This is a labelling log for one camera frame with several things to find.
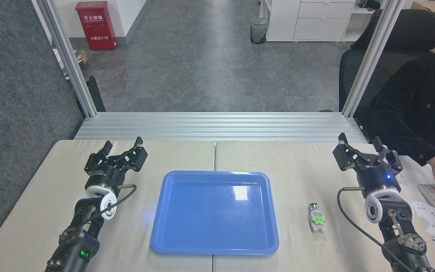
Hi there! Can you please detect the blue plastic tray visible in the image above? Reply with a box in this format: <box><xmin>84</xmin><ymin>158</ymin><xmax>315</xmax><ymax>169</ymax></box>
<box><xmin>150</xmin><ymin>170</ymin><xmax>280</xmax><ymax>255</ymax></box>

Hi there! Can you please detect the black mesh waste bin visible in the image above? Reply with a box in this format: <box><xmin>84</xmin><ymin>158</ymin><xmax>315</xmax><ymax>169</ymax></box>
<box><xmin>250</xmin><ymin>17</ymin><xmax>269</xmax><ymax>44</ymax></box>

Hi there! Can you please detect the person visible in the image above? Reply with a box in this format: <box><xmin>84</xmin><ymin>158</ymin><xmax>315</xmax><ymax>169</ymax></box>
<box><xmin>367</xmin><ymin>50</ymin><xmax>435</xmax><ymax>167</ymax></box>

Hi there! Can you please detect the red fire extinguisher box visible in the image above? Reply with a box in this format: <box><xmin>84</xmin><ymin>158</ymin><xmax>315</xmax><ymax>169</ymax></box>
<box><xmin>75</xmin><ymin>1</ymin><xmax>117</xmax><ymax>51</ymax></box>

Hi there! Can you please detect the white round perforated cover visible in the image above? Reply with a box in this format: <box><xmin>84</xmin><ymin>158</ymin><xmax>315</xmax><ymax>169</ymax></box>
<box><xmin>410</xmin><ymin>201</ymin><xmax>435</xmax><ymax>237</ymax></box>

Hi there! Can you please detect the black flat bracket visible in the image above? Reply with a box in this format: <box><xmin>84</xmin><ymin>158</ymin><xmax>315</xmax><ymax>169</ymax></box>
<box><xmin>88</xmin><ymin>76</ymin><xmax>106</xmax><ymax>113</ymax></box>

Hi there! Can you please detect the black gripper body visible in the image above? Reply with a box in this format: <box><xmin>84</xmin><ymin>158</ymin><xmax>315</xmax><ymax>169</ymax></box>
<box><xmin>85</xmin><ymin>165</ymin><xmax>128</xmax><ymax>189</ymax></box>
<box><xmin>355</xmin><ymin>161</ymin><xmax>400</xmax><ymax>192</ymax></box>

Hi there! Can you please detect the white green switch part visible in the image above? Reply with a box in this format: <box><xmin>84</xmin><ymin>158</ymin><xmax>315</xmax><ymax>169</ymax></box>
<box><xmin>308</xmin><ymin>202</ymin><xmax>326</xmax><ymax>233</ymax></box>

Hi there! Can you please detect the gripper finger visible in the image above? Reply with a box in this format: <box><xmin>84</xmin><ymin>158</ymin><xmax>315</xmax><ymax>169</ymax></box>
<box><xmin>333</xmin><ymin>133</ymin><xmax>367</xmax><ymax>171</ymax></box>
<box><xmin>85</xmin><ymin>141</ymin><xmax>113</xmax><ymax>174</ymax></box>
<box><xmin>109</xmin><ymin>137</ymin><xmax>148</xmax><ymax>173</ymax></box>
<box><xmin>370</xmin><ymin>136</ymin><xmax>404</xmax><ymax>175</ymax></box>

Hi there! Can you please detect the silver aluminium rail platform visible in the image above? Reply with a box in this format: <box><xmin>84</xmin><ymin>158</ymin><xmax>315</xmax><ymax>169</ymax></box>
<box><xmin>74</xmin><ymin>111</ymin><xmax>369</xmax><ymax>144</ymax></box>

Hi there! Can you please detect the silver aluminium post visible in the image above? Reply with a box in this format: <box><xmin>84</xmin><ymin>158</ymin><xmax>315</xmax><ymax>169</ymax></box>
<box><xmin>341</xmin><ymin>0</ymin><xmax>406</xmax><ymax>117</ymax></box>
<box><xmin>36</xmin><ymin>0</ymin><xmax>98</xmax><ymax>118</ymax></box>

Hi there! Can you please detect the white drawer cabinet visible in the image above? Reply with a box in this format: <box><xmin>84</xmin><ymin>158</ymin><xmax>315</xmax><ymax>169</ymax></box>
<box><xmin>259</xmin><ymin>0</ymin><xmax>382</xmax><ymax>42</ymax></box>

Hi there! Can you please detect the black office chair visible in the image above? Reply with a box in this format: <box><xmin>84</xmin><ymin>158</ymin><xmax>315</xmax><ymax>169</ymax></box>
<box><xmin>319</xmin><ymin>9</ymin><xmax>435</xmax><ymax>113</ymax></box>

